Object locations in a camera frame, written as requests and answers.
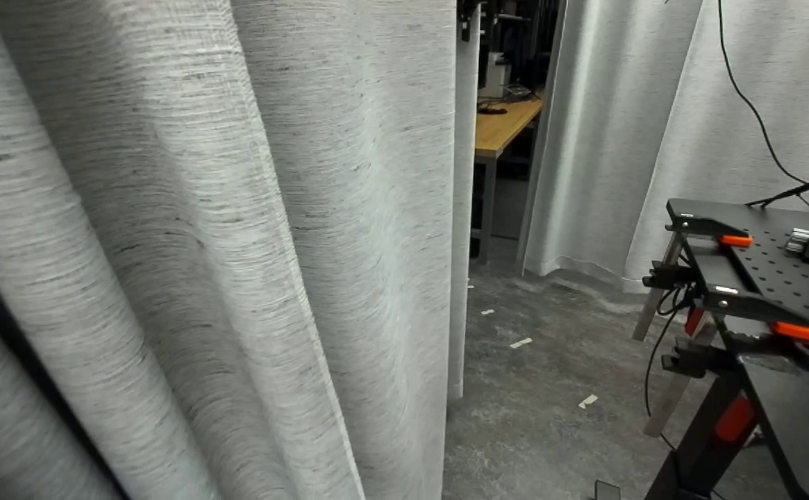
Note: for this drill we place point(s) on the pale grey curtain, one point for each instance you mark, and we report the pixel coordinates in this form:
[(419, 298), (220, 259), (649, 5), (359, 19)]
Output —
[(605, 139)]

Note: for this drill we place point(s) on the wooden table with metal legs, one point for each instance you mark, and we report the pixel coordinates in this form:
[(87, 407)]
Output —
[(500, 128)]

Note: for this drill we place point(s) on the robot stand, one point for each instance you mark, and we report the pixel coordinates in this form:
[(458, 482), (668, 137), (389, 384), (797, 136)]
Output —
[(786, 278)]

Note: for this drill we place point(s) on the large grey woven curtain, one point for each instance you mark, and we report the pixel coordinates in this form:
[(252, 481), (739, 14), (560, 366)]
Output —
[(189, 243)]

